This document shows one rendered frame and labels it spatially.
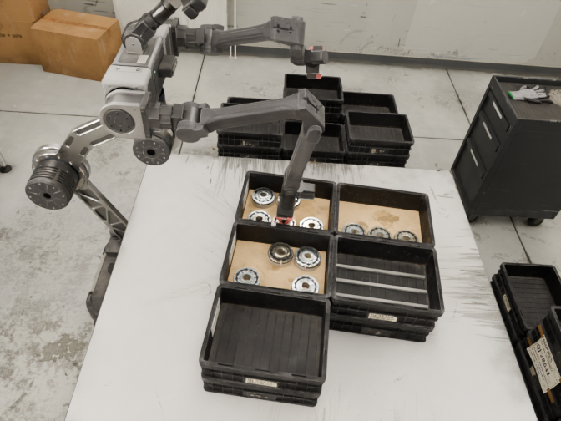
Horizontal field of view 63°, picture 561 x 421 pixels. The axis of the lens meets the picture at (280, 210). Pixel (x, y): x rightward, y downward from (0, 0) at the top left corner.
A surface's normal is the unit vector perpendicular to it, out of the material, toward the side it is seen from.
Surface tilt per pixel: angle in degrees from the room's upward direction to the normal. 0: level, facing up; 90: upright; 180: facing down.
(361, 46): 90
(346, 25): 90
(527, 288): 0
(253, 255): 0
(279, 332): 0
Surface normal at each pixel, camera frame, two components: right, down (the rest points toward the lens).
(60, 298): 0.07, -0.68
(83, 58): -0.18, 0.71
